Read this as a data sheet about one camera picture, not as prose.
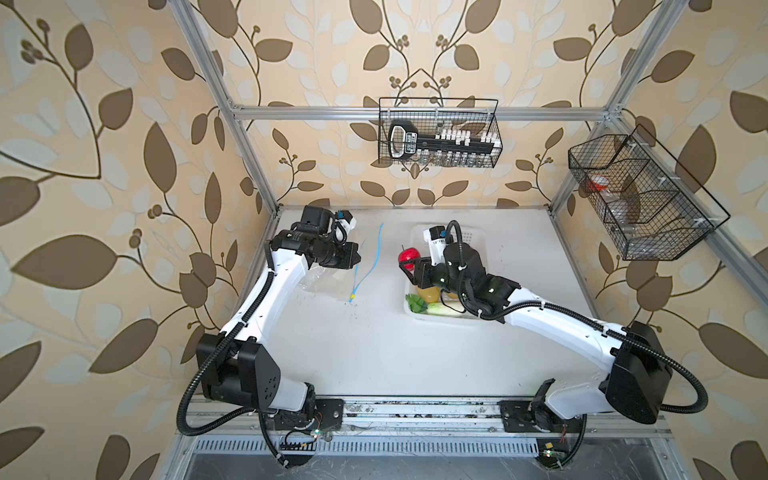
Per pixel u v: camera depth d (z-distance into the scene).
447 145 0.83
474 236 1.02
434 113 0.89
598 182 0.81
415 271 0.69
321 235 0.66
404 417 0.75
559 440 0.72
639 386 0.40
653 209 0.72
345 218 0.72
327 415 0.75
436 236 0.68
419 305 0.88
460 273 0.57
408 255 0.74
